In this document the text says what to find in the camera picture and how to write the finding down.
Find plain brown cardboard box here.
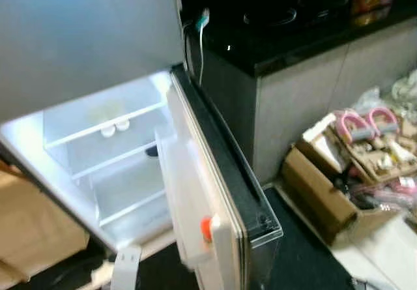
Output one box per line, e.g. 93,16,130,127
0,163,89,284

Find grey fridge door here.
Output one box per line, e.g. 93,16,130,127
156,64,284,290

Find grey tiled counter base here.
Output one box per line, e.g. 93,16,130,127
199,20,417,183

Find large printed cardboard box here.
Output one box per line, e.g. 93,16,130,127
282,145,408,246

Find white cardboard carton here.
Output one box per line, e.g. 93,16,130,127
301,113,349,173

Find pink U-shaped handle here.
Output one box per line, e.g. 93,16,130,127
334,111,367,144
365,106,399,138

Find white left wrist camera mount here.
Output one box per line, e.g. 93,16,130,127
111,246,142,290

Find black stone countertop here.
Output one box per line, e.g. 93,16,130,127
179,0,417,77

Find teal white phone charger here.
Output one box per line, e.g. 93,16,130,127
194,8,210,31

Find white charger cable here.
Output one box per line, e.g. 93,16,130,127
182,26,206,85

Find black induction cooktop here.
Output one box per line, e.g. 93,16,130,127
222,0,366,43

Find grey green crumpled cloth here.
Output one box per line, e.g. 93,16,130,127
390,68,417,118

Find small bottle orange cap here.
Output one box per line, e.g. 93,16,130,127
199,215,214,244

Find grey fridge cabinet white interior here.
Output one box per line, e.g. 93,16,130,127
0,68,177,252

